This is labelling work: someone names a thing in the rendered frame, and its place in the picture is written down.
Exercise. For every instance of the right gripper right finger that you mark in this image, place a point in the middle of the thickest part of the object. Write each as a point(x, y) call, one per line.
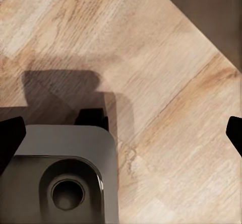
point(234, 132)

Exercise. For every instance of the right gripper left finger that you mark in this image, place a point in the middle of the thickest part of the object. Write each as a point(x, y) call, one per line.
point(12, 133)

